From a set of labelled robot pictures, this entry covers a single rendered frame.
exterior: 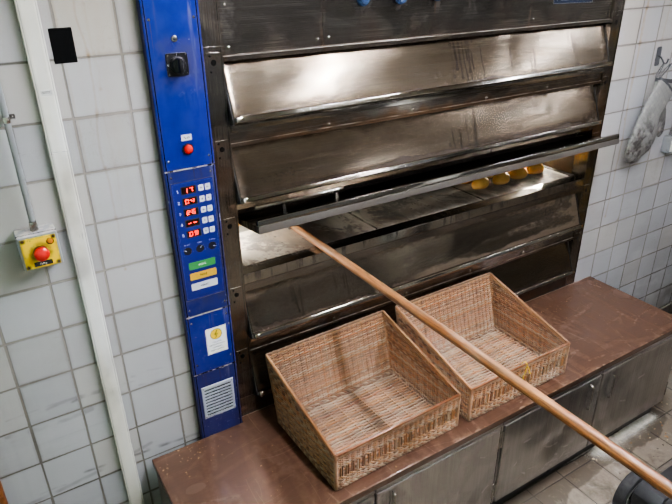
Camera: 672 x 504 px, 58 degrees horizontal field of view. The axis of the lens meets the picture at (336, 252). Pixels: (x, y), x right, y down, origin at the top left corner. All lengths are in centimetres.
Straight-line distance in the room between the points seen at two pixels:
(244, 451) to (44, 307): 86
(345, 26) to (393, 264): 96
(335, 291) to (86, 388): 94
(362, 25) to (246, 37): 42
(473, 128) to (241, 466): 155
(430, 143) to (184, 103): 99
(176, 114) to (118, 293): 58
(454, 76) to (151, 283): 131
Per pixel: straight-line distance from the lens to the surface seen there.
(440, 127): 241
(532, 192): 292
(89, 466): 232
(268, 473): 221
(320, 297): 231
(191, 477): 224
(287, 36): 199
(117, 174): 185
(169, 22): 179
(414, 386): 250
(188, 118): 184
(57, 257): 182
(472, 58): 245
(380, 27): 217
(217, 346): 216
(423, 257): 256
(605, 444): 151
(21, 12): 173
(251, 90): 193
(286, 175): 204
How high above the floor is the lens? 216
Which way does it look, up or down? 26 degrees down
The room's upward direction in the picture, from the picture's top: 1 degrees counter-clockwise
